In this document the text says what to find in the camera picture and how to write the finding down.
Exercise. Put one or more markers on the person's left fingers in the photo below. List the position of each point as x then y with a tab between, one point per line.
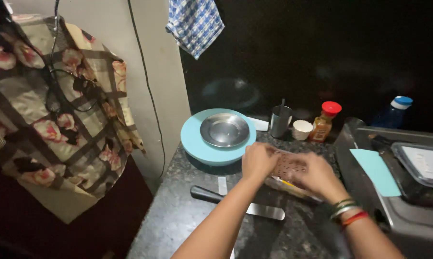
265	149

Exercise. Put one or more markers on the small white flat scraper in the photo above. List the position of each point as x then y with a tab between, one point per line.
222	186

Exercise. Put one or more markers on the floral patterned garment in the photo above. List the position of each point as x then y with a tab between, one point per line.
58	118

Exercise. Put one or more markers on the green and silver bangles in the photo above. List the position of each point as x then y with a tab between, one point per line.
344	208

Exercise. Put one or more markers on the white paper cupcake liner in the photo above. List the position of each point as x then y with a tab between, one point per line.
302	129

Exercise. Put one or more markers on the white card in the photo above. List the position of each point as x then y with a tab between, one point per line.
259	124

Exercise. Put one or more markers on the light blue cake turntable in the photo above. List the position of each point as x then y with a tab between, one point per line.
216	144

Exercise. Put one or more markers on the steel plate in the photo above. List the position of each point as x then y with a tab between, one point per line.
224	130

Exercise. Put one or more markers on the clear plastic food packet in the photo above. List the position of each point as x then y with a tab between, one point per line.
290	172

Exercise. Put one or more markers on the light blue plastic scraper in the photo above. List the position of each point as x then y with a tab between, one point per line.
376	172

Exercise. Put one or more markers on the clear lidded container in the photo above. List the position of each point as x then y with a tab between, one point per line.
423	163

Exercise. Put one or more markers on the person's right fingers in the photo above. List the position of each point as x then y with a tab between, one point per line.
297	171

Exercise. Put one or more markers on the person's left hand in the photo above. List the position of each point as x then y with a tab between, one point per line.
256	161

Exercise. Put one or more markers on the blue bottle with white collar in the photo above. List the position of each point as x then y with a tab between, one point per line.
394	113

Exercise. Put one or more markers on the orange bottle with red cap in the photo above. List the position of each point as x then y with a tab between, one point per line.
323	124

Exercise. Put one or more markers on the blue checked cloth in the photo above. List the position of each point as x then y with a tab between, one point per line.
194	25

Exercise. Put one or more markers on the steel cup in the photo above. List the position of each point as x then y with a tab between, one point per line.
280	121

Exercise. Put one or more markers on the grey gas stove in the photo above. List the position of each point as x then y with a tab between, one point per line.
400	187

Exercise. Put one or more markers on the person's right hand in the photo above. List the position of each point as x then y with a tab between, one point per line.
315	176

